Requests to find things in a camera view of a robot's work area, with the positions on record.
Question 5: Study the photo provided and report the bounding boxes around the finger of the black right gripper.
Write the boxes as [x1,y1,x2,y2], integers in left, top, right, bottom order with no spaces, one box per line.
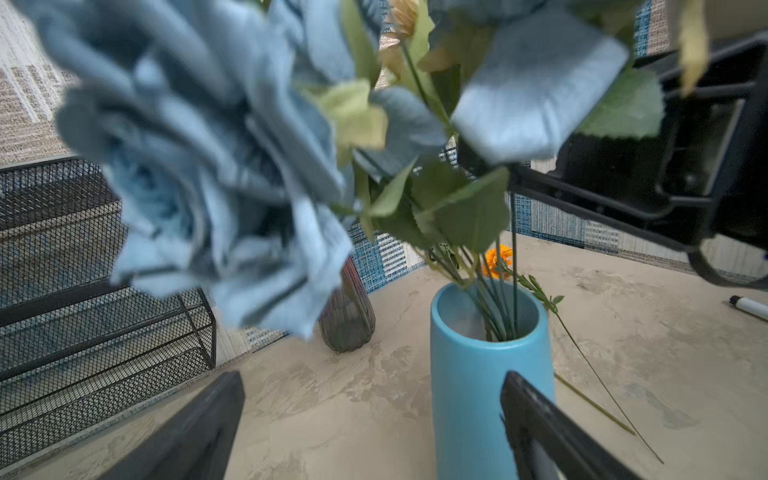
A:
[455,32,768,292]

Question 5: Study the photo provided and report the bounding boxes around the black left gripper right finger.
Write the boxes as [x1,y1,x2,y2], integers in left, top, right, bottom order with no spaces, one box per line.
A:
[501,371,640,480]

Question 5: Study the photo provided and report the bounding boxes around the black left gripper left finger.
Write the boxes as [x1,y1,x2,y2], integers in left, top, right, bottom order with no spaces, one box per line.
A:
[101,371,245,480]

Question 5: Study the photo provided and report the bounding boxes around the blue cylindrical vase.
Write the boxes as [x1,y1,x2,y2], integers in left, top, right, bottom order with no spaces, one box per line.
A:
[430,282,556,479]

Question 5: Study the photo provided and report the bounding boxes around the orange carnation stem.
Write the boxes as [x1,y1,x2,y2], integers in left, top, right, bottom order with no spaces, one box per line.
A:
[483,243,664,465]

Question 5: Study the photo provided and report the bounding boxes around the pink ribbed glass vase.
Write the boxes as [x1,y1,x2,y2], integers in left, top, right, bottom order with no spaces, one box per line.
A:
[319,257,376,353]

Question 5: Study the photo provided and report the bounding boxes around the cream sunflower stem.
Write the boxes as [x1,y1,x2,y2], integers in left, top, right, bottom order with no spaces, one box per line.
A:
[379,0,441,112]

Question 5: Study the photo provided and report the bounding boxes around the black whiteboard marker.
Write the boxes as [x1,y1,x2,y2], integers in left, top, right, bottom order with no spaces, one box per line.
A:
[729,295,768,321]

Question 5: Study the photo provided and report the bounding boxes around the black wire mesh shelf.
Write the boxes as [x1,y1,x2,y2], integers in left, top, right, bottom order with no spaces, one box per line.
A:
[1,157,217,467]

